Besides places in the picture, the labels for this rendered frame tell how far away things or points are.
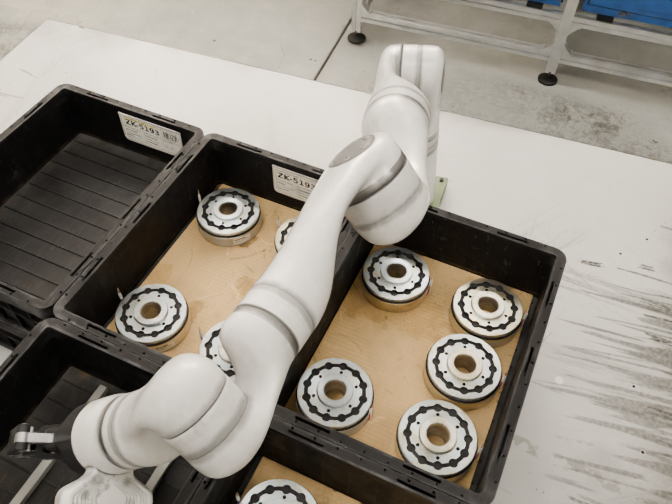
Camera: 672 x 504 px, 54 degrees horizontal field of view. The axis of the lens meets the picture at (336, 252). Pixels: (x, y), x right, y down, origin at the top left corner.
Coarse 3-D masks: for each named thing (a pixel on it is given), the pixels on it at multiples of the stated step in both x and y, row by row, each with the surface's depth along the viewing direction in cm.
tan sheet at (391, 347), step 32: (352, 288) 101; (448, 288) 101; (512, 288) 102; (352, 320) 97; (384, 320) 98; (416, 320) 98; (448, 320) 98; (320, 352) 94; (352, 352) 94; (384, 352) 94; (416, 352) 94; (512, 352) 95; (384, 384) 91; (416, 384) 91; (384, 416) 88; (480, 416) 88; (384, 448) 85
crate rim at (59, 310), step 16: (208, 144) 107; (224, 144) 107; (240, 144) 106; (192, 160) 104; (272, 160) 105; (288, 160) 104; (176, 176) 102; (320, 176) 102; (160, 192) 99; (144, 208) 97; (128, 224) 95; (112, 240) 93; (96, 272) 90; (80, 288) 88; (64, 304) 86; (64, 320) 85; (80, 320) 85; (96, 336) 84; (144, 352) 82; (160, 352) 82
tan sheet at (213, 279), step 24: (264, 216) 110; (288, 216) 110; (192, 240) 107; (264, 240) 107; (168, 264) 103; (192, 264) 103; (216, 264) 104; (240, 264) 104; (264, 264) 104; (192, 288) 101; (216, 288) 101; (240, 288) 101; (192, 312) 98; (216, 312) 98; (192, 336) 95
